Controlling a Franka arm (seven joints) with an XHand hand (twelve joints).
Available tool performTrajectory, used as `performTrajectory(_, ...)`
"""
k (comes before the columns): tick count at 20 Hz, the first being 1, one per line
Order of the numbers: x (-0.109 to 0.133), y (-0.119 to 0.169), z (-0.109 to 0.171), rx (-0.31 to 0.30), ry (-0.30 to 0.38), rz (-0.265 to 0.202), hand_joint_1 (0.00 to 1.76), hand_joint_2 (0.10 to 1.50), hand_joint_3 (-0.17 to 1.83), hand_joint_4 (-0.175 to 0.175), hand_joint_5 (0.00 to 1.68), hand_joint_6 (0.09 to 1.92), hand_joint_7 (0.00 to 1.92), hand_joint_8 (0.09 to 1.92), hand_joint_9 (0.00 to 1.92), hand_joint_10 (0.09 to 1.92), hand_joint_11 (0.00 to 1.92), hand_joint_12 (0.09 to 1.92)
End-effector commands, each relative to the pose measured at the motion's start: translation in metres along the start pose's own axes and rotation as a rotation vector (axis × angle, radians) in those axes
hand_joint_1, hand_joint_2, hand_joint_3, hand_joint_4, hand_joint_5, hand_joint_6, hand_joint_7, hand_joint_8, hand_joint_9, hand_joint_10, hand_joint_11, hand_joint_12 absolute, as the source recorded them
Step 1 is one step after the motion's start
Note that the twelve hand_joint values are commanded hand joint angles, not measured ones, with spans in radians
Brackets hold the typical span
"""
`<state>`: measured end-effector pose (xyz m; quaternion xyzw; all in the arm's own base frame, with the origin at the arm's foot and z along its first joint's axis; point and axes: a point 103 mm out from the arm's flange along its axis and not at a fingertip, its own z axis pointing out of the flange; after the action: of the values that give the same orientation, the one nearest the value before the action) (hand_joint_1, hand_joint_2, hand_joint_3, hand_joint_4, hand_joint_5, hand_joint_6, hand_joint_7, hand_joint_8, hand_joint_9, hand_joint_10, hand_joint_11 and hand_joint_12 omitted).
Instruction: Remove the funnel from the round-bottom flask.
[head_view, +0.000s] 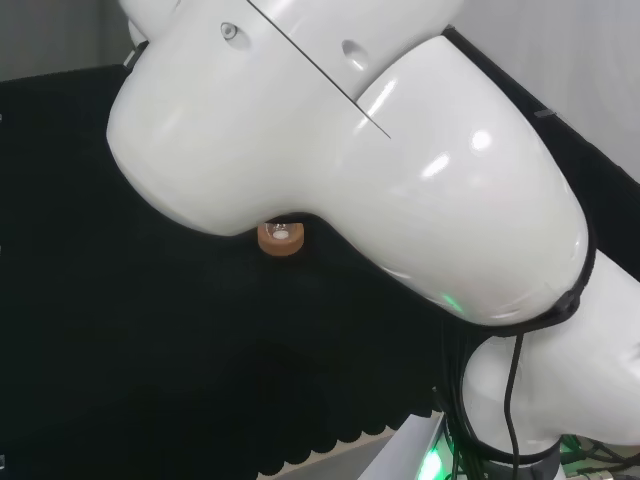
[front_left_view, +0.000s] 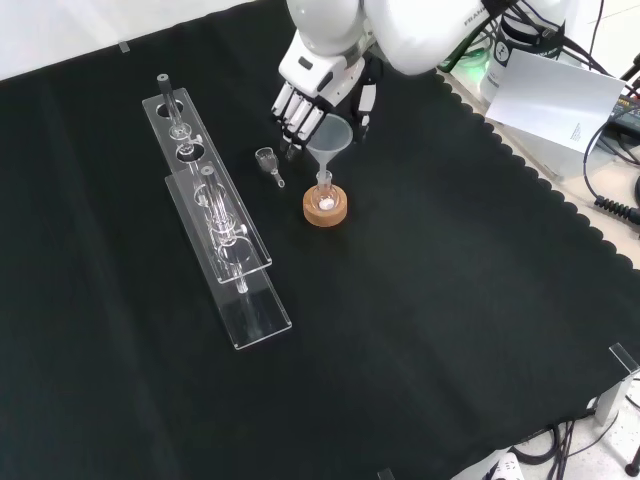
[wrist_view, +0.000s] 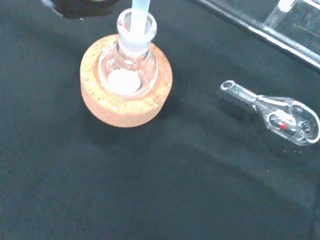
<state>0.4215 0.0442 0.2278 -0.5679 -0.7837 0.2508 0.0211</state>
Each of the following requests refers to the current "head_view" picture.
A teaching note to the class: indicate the clear glass round-bottom flask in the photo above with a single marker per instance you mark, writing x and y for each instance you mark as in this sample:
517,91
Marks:
280,232

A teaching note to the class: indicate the black bench cloth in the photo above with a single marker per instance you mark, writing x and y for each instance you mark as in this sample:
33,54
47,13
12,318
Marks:
125,325

